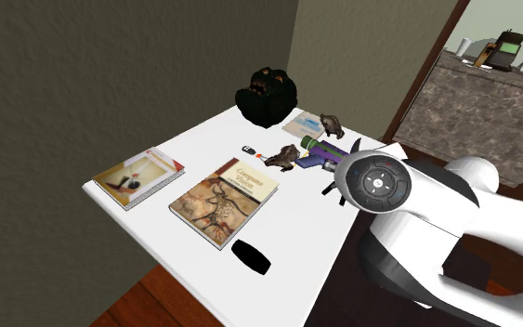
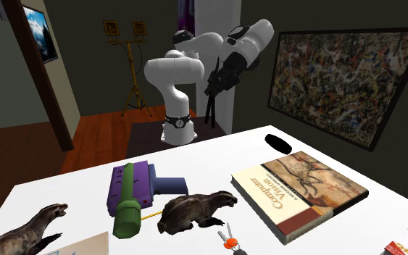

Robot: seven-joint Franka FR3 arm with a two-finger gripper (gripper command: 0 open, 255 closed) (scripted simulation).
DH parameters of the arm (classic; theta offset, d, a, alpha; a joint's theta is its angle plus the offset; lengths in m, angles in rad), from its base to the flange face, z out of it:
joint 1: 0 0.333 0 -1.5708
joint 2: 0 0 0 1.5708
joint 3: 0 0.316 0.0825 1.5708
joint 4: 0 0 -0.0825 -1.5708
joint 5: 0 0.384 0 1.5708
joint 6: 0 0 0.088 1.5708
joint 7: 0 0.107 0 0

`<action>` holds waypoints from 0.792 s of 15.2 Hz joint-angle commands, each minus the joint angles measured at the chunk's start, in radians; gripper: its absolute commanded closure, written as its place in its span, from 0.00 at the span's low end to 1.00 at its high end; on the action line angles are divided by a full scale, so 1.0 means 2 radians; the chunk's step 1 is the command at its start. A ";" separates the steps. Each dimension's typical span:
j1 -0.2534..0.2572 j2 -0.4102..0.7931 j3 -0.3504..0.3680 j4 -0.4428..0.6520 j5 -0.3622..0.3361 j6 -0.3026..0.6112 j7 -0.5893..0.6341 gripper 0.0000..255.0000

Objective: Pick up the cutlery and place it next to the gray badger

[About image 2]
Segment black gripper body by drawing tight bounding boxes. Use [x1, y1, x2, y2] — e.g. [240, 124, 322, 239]
[204, 56, 243, 99]

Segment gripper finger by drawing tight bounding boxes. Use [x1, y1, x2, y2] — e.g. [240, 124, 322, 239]
[210, 96, 217, 129]
[204, 93, 213, 125]

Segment black oval object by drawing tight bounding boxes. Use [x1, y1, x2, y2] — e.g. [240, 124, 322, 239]
[265, 133, 293, 155]

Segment dark robot stand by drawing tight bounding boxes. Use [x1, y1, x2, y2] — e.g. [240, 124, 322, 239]
[125, 116, 228, 159]

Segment yellow tripod work light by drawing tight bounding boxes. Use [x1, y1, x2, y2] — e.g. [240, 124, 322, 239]
[102, 20, 154, 118]

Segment brown badger figure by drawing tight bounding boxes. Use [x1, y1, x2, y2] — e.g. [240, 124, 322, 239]
[157, 191, 238, 235]
[0, 203, 69, 255]

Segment purple and green toy gun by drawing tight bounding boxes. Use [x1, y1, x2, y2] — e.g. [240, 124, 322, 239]
[106, 160, 190, 240]

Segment book with cave painting cover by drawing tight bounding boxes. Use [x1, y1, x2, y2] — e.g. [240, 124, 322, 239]
[230, 150, 370, 246]

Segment yellow pencil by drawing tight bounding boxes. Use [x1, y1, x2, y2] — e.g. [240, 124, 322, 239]
[141, 210, 164, 221]

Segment silver keys with orange tag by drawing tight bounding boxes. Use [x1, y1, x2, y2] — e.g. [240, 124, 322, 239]
[217, 222, 249, 255]

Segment framed mountain landscape picture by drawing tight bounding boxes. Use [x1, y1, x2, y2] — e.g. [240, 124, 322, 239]
[21, 4, 59, 64]

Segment beige cardboard box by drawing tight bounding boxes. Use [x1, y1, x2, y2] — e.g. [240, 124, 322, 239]
[44, 231, 110, 255]

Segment large abstract wall painting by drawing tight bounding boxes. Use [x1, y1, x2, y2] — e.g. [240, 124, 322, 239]
[267, 27, 408, 153]

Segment dark brown door frame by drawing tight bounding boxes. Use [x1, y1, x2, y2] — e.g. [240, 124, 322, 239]
[0, 0, 75, 153]

